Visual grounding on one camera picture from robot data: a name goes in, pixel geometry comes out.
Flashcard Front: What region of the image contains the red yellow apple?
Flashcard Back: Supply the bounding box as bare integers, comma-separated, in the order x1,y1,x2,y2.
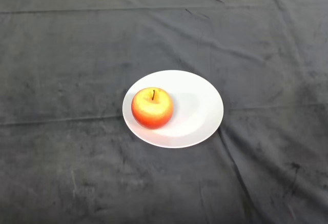
131,87,174,130

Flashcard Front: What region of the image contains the white round plate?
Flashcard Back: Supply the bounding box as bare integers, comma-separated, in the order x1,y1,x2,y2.
122,70,224,149

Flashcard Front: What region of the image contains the black velvet cloth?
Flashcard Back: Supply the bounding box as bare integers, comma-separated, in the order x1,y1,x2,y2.
0,0,328,224

